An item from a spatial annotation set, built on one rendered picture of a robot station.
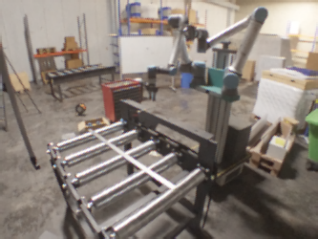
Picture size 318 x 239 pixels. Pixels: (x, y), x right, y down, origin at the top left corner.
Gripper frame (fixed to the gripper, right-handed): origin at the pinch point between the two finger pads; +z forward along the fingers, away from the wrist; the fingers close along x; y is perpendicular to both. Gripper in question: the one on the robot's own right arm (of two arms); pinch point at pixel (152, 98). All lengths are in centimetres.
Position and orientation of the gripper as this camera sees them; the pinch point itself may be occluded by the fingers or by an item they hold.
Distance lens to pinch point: 188.5
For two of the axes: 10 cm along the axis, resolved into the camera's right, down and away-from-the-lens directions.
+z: 0.0, 9.1, 4.2
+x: -6.7, -3.1, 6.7
